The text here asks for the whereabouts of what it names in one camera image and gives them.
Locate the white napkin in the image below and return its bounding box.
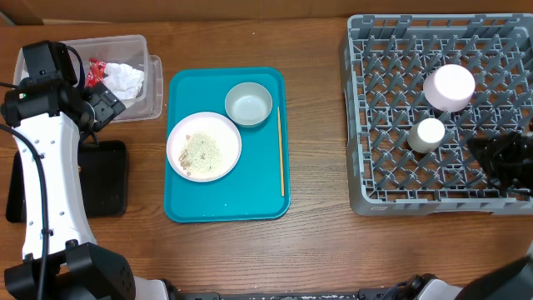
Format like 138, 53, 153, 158
103, 62, 145, 100

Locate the red snack wrapper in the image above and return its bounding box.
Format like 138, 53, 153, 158
85, 58, 107, 88

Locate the white cup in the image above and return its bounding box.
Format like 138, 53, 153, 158
407, 117, 446, 153

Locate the small white bowl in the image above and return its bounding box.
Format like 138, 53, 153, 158
423, 64, 476, 113

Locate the large white plate with crumbs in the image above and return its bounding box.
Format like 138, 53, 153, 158
166, 112, 242, 183

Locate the grey saucer bowl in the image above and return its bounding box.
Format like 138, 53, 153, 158
225, 82, 273, 128

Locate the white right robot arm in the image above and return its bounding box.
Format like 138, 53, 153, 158
382, 131, 532, 300

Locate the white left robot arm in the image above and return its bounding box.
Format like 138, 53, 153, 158
1, 41, 175, 299

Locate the grey dishwasher rack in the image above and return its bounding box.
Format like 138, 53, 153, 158
340, 13, 532, 216

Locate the black tray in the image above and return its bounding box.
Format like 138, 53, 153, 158
6, 140, 128, 223

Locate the clear plastic bin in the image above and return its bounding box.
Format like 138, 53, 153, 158
12, 34, 164, 123

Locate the teal plastic tray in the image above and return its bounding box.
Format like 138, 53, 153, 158
163, 67, 291, 223

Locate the wooden chopstick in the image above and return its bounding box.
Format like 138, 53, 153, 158
276, 107, 285, 197

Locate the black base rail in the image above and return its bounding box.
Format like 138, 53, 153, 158
177, 287, 388, 300

